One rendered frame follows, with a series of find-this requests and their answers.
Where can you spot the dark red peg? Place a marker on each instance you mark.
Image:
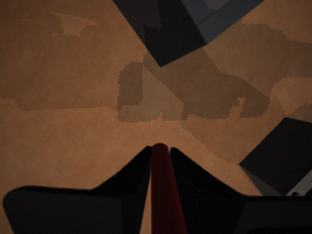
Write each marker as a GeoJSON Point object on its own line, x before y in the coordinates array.
{"type": "Point", "coordinates": [166, 212]}

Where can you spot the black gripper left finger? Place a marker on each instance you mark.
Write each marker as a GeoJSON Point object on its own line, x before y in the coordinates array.
{"type": "Point", "coordinates": [113, 207]}

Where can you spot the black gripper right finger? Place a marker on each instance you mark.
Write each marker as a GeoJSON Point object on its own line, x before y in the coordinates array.
{"type": "Point", "coordinates": [210, 206]}

